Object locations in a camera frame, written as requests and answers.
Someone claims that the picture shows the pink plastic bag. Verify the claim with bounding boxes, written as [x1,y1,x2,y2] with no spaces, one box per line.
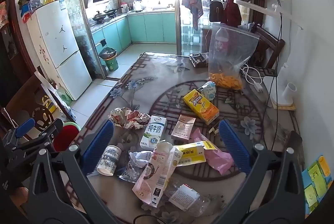
[190,128,234,175]

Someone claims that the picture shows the yellow white box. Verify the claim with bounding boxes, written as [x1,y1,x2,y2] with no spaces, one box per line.
[175,141,216,167]

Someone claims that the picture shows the clear plastic wrapper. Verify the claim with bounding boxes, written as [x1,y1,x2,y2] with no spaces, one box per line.
[119,151,152,183]

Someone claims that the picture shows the yellow iced tea carton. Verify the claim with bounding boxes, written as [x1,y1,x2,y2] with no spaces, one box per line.
[183,89,219,125]

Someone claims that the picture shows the paper wrapper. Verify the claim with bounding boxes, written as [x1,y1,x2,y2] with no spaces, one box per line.
[108,108,151,130]

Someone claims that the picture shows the pink cigarette box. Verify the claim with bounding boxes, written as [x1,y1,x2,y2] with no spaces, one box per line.
[171,115,196,140]

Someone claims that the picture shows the clear crushed plastic bottle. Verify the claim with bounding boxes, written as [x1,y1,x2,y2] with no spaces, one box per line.
[164,179,211,217]

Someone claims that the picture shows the small blue white carton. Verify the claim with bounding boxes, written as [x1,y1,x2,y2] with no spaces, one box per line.
[197,81,216,101]

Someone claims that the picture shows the white blue milk carton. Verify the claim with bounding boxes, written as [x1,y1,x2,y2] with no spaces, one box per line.
[140,115,167,151]

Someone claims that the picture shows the green kitchen trash bin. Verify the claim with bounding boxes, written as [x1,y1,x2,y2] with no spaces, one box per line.
[99,47,118,71]

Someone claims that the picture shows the teal kitchen cabinets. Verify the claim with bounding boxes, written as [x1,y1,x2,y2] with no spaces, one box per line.
[91,11,177,54]

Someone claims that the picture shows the person's left hand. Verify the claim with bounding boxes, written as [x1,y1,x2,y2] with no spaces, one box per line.
[10,187,28,208]

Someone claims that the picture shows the red basket with green rim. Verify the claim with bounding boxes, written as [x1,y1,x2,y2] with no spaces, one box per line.
[53,122,81,152]

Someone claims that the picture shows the dark wooden carved chair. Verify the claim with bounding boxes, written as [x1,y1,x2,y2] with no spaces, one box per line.
[0,67,77,141]

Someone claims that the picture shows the green detergent bottle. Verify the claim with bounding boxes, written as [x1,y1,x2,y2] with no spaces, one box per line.
[56,85,72,106]

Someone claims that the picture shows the colourful sticky note book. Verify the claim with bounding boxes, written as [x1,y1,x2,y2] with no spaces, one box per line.
[302,155,333,218]

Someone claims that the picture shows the white desk lamp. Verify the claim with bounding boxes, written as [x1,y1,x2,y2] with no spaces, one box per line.
[233,0,305,106]

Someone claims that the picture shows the black ashtray box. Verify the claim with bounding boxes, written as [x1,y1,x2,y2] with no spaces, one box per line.
[189,53,208,68]

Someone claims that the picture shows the clear zip bag with snacks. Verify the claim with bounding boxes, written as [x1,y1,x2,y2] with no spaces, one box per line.
[208,23,259,91]

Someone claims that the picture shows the plastic bottle behind bag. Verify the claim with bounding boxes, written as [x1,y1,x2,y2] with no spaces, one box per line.
[214,27,230,57]

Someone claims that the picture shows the white two-door refrigerator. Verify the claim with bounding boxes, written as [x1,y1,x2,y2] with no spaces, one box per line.
[27,0,92,100]

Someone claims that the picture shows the black wok on stove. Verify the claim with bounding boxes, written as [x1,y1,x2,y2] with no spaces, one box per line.
[92,11,107,23]

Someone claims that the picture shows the black small handbag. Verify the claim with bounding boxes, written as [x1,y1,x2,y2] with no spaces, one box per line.
[209,0,224,22]

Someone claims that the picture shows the white charger cable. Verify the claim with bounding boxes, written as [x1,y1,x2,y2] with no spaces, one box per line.
[239,63,264,94]

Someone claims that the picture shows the dark wooden chair at wall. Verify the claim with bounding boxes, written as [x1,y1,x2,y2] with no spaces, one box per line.
[248,22,285,70]

